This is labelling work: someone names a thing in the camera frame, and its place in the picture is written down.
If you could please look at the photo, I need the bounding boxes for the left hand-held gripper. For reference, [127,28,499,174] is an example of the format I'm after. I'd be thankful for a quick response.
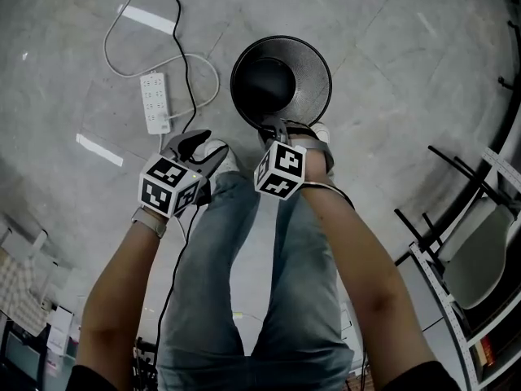
[137,129,230,220]

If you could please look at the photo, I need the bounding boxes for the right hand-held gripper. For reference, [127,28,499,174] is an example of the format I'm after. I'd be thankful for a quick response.
[253,114,322,200]

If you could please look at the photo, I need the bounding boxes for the black mesh waste bin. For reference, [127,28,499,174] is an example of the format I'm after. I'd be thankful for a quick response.
[230,34,334,133]

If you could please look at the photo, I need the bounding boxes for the person's left forearm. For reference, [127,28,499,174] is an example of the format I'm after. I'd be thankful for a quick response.
[77,213,168,382]

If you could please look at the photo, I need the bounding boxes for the person's right forearm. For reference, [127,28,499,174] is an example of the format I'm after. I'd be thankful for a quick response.
[299,152,439,382]

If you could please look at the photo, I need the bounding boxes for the person's left white shoe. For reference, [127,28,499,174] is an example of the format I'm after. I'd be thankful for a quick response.
[203,138,240,175]

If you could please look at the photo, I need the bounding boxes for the person's white shoe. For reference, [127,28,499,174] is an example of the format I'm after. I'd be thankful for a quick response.
[203,138,240,175]
[258,121,331,154]

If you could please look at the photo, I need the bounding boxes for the person's right white shoe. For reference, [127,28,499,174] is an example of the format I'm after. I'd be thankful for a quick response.
[258,121,331,154]

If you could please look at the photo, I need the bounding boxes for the white power strip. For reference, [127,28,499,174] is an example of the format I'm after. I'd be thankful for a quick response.
[139,71,173,135]

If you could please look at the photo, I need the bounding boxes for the person's blue jeans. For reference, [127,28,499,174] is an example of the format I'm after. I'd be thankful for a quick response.
[156,171,355,391]

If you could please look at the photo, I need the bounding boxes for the checkered cloth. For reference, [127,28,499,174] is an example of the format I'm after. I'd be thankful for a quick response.
[0,254,56,337]

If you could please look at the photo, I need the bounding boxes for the white perforated rack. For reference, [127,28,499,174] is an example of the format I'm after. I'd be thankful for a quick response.
[409,147,521,391]

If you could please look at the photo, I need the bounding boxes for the black metal stand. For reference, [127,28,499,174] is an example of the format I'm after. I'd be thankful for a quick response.
[498,20,521,93]

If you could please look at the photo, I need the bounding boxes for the grey folding chair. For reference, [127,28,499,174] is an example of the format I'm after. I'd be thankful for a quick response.
[393,144,521,311]

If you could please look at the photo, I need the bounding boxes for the grey wrist strap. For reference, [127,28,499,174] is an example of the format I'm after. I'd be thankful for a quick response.
[129,206,168,239]
[300,135,335,175]

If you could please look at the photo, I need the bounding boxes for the white cable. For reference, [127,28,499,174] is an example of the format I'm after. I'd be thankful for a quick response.
[103,0,221,121]

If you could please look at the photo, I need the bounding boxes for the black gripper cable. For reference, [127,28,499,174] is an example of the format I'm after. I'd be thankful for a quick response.
[156,201,207,391]
[303,180,356,212]

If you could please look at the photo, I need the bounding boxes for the black floor cable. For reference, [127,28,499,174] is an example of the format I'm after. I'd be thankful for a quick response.
[169,0,199,136]

